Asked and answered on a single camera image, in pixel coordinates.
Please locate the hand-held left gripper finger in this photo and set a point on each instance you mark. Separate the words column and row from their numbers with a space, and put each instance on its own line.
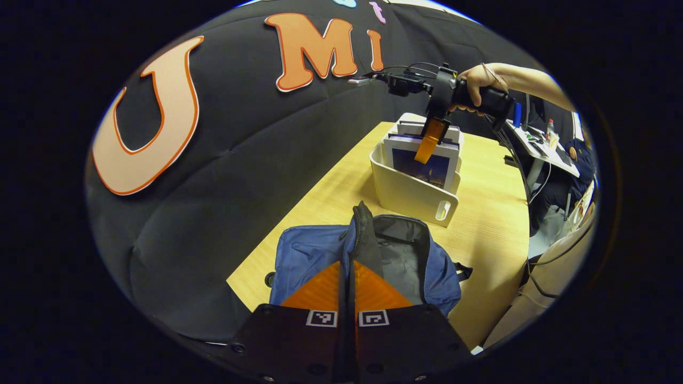
column 342, row 341
column 353, row 341

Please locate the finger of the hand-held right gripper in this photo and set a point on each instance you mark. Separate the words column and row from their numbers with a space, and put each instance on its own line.
column 429, row 141

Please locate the grey and white book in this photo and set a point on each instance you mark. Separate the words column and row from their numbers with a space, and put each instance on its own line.
column 411, row 128

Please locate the blue cover book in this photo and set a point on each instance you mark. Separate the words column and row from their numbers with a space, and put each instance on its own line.
column 421, row 168

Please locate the white bookshelf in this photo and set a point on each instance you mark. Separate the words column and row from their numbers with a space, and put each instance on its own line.
column 405, row 194

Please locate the blue schoolbag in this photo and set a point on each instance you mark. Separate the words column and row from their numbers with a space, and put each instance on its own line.
column 304, row 256

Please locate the white side desk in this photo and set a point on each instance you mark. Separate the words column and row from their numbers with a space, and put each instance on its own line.
column 539, row 149

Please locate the person's leg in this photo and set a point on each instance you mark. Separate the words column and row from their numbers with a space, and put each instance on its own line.
column 555, row 266

